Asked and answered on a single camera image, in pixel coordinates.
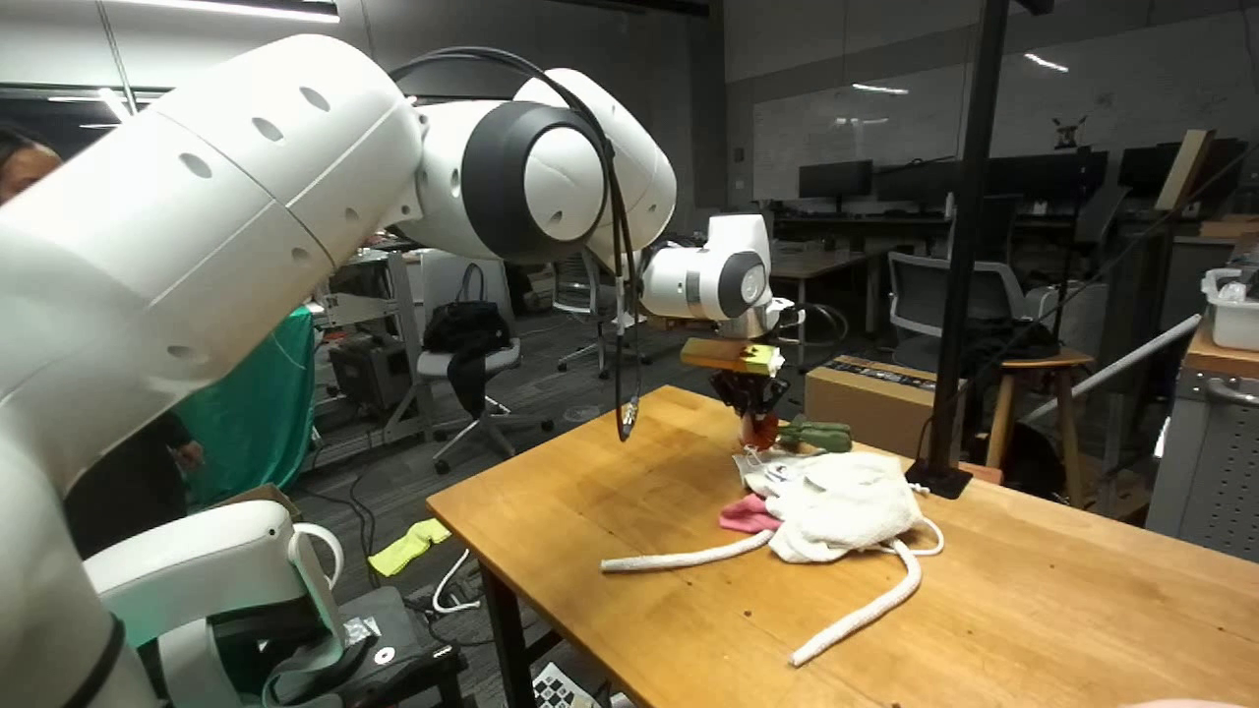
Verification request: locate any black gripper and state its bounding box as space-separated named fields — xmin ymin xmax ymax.
xmin=714 ymin=376 xmax=787 ymax=450

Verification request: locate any red radish toy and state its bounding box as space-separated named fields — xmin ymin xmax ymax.
xmin=746 ymin=419 xmax=854 ymax=453

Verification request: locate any pink cloth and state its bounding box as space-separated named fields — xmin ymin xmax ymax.
xmin=719 ymin=496 xmax=778 ymax=534

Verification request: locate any white cloth towel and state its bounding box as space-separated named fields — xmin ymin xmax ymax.
xmin=746 ymin=453 xmax=923 ymax=562

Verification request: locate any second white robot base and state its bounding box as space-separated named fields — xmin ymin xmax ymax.
xmin=88 ymin=500 xmax=464 ymax=708

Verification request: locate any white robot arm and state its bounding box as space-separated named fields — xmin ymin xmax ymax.
xmin=0 ymin=36 xmax=778 ymax=708

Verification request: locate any cardboard box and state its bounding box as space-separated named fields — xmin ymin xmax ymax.
xmin=803 ymin=356 xmax=936 ymax=457

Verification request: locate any wooden stool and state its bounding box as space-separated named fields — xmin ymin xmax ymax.
xmin=986 ymin=351 xmax=1096 ymax=504

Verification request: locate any black office chair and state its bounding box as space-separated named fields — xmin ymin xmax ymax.
xmin=403 ymin=254 xmax=519 ymax=474

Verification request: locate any yellow paper on floor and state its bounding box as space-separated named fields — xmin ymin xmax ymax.
xmin=370 ymin=520 xmax=449 ymax=578

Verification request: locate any white plastic bin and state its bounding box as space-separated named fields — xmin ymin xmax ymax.
xmin=1202 ymin=269 xmax=1259 ymax=351

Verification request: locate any person in background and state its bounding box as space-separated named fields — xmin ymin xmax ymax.
xmin=0 ymin=125 xmax=62 ymax=204

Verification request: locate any thick white rope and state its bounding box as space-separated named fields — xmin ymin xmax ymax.
xmin=597 ymin=526 xmax=930 ymax=668

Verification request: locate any black camera stand pole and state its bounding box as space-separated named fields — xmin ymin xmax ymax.
xmin=909 ymin=0 xmax=1010 ymax=500

